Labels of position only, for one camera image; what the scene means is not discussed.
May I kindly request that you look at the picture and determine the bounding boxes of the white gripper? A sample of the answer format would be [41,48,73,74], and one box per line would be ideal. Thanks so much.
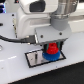
[35,24,72,53]

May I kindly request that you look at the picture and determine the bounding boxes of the red gear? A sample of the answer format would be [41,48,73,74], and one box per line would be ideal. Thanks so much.
[47,43,58,54]

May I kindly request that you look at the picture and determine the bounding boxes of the blue gear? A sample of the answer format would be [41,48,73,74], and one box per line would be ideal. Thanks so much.
[42,51,60,61]

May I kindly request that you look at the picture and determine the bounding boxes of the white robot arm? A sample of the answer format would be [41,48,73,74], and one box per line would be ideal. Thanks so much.
[13,0,84,52]

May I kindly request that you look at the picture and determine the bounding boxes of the black cable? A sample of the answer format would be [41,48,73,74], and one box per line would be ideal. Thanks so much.
[0,33,36,44]

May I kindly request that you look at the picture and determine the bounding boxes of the metal peg base plate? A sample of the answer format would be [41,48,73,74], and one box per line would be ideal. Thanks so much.
[24,48,68,69]

